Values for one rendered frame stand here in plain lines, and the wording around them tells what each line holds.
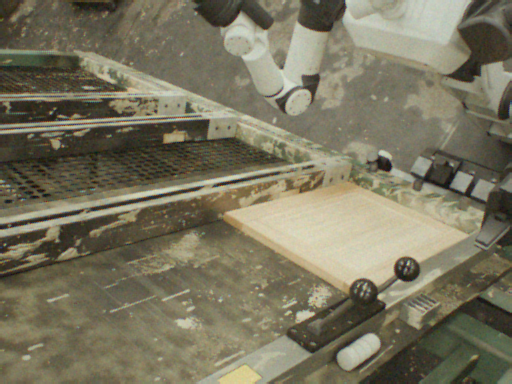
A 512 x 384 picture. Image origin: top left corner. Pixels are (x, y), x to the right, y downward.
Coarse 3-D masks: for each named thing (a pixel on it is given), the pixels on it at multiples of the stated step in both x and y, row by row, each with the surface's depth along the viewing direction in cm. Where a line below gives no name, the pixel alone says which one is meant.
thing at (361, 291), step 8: (360, 280) 69; (368, 280) 69; (352, 288) 69; (360, 288) 68; (368, 288) 68; (376, 288) 69; (352, 296) 69; (360, 296) 68; (368, 296) 68; (376, 296) 69; (344, 304) 72; (352, 304) 71; (360, 304) 69; (368, 304) 69; (336, 312) 73; (320, 320) 77; (328, 320) 74; (312, 328) 75; (320, 328) 75
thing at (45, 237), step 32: (320, 160) 146; (160, 192) 106; (192, 192) 109; (224, 192) 113; (256, 192) 121; (0, 224) 83; (32, 224) 85; (64, 224) 87; (96, 224) 92; (128, 224) 97; (160, 224) 103; (192, 224) 110; (0, 256) 81; (32, 256) 85; (64, 256) 89
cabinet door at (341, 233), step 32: (320, 192) 138; (352, 192) 143; (256, 224) 113; (288, 224) 117; (320, 224) 120; (352, 224) 123; (384, 224) 127; (416, 224) 130; (288, 256) 105; (320, 256) 105; (352, 256) 108; (384, 256) 110; (416, 256) 113
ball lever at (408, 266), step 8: (408, 256) 79; (400, 264) 78; (408, 264) 77; (416, 264) 77; (400, 272) 77; (408, 272) 77; (416, 272) 77; (392, 280) 80; (408, 280) 77; (384, 288) 81
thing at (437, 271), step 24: (432, 264) 105; (456, 264) 107; (408, 288) 94; (432, 288) 101; (384, 312) 87; (360, 336) 83; (240, 360) 69; (264, 360) 69; (288, 360) 70; (312, 360) 73
